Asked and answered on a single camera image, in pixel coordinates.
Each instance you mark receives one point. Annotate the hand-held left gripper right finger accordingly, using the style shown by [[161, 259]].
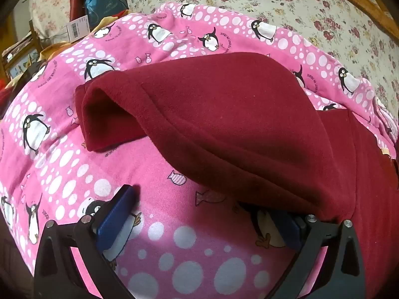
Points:
[[291, 229]]

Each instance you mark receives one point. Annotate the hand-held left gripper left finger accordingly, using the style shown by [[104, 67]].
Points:
[[117, 218]]

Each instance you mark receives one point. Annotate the dark red fleece garment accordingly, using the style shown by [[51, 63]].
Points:
[[233, 115]]

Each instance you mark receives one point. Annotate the pink penguin print blanket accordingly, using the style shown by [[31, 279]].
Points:
[[93, 149]]

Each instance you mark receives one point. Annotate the yellow cloth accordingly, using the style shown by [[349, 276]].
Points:
[[56, 48]]

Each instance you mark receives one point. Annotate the wooden chair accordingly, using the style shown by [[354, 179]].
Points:
[[21, 53]]

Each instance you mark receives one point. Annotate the white paper label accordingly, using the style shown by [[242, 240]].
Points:
[[78, 28]]

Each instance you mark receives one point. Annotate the floral bed sheet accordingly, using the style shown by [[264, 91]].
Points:
[[311, 21]]

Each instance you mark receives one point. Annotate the blue plastic bag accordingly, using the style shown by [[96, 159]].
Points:
[[103, 3]]

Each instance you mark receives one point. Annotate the floral pillow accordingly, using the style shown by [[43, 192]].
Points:
[[50, 6]]

